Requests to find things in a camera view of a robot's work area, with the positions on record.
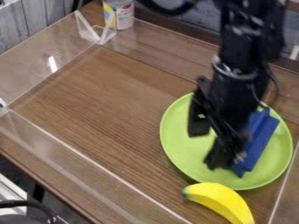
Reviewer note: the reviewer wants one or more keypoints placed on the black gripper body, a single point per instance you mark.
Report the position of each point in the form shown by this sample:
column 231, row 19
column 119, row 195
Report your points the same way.
column 231, row 96

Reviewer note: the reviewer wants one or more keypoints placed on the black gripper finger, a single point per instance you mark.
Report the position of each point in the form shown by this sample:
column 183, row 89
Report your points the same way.
column 198, row 126
column 227, row 150

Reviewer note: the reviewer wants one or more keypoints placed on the yellow toy banana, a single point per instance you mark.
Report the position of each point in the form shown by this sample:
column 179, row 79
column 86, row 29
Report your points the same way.
column 222, row 200

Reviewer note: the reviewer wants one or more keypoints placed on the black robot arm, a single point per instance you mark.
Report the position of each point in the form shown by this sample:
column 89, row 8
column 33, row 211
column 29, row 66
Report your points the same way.
column 251, row 35

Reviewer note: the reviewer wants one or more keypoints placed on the green plate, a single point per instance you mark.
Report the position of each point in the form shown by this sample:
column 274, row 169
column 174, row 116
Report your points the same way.
column 187, row 151

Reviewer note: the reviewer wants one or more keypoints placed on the blue star-shaped block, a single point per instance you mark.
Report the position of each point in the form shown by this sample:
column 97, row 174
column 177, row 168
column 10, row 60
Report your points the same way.
column 263, row 126

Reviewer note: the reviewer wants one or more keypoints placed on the clear acrylic corner bracket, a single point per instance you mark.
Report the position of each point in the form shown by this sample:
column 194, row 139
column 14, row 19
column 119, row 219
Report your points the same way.
column 94, row 33

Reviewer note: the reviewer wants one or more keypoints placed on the clear acrylic front wall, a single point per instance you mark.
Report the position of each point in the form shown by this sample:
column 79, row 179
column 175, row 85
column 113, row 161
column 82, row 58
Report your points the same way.
column 105, row 197

